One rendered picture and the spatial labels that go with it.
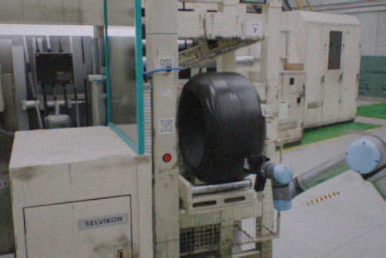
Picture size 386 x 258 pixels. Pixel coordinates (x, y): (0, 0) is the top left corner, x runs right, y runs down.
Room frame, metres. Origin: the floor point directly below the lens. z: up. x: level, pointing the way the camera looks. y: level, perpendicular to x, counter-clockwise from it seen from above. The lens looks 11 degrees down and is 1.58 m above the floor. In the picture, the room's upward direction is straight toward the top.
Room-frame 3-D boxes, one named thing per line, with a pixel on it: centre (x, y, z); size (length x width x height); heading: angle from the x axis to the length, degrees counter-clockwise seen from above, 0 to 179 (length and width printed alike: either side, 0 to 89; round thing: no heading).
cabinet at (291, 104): (6.88, -1.35, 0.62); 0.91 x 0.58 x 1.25; 130
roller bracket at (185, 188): (2.10, 0.09, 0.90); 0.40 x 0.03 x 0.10; 21
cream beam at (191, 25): (2.49, -0.09, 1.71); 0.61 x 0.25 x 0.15; 111
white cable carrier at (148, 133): (1.99, 0.23, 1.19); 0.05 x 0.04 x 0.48; 21
